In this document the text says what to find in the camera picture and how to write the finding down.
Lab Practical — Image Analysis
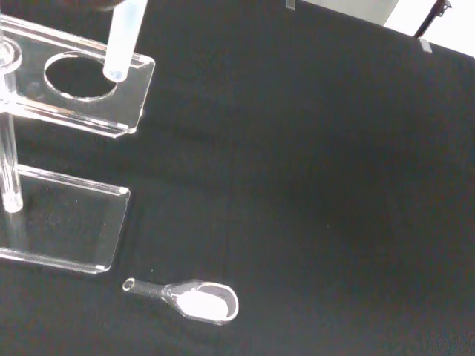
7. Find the glass weighing funnel with powder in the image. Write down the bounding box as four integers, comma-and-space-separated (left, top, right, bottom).
122, 277, 240, 327

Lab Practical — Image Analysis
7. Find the clear acrylic funnel stand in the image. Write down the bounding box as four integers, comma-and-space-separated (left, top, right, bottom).
0, 13, 156, 276

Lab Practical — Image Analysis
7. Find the black cloth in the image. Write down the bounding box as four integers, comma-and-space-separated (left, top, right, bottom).
0, 0, 475, 356

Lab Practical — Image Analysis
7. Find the black tripod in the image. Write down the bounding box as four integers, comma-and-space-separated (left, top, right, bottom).
413, 0, 453, 39

